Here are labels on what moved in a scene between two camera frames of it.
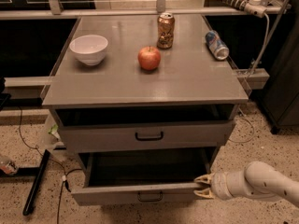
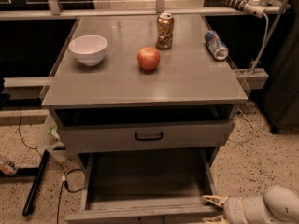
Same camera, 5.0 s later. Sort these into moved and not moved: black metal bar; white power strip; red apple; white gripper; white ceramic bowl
Moved: white gripper
Not moved: white ceramic bowl; black metal bar; red apple; white power strip
